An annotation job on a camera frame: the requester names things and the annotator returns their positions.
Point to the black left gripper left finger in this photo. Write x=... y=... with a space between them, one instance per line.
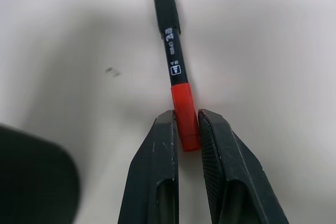
x=155 y=171

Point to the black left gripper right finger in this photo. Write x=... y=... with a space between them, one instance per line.
x=236 y=182

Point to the wide black cup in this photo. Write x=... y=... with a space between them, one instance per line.
x=31 y=176

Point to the red and black marker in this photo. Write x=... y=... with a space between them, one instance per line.
x=176 y=58

